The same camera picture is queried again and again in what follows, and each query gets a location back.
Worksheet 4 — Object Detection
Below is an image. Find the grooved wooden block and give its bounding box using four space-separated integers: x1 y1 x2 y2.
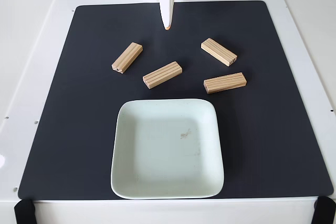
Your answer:
203 72 247 94
201 38 238 67
142 61 183 90
111 42 143 74

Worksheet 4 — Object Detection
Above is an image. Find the black table mat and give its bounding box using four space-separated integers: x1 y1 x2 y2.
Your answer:
17 0 334 200

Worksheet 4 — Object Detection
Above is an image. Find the pale green square plate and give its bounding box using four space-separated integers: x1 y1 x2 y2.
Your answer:
110 99 225 200

